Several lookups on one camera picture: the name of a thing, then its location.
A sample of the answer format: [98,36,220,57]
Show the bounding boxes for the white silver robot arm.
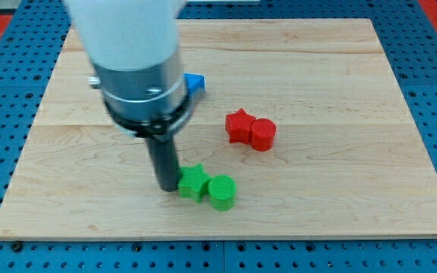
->
[64,0,190,139]

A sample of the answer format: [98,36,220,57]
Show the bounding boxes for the red star block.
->
[225,108,256,145]

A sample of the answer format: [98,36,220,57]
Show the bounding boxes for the red cylinder block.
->
[250,118,276,152]

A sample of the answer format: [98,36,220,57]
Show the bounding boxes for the green star block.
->
[178,163,212,203]

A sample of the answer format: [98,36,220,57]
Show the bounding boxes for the green cylinder block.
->
[208,175,237,212]

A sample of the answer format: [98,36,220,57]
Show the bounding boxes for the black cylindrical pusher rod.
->
[146,138,181,192]

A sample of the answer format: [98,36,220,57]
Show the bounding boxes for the blue triangular block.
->
[184,73,206,97]

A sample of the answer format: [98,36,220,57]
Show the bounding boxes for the wooden board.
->
[0,19,437,242]

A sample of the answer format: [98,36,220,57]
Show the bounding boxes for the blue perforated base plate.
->
[0,0,437,272]

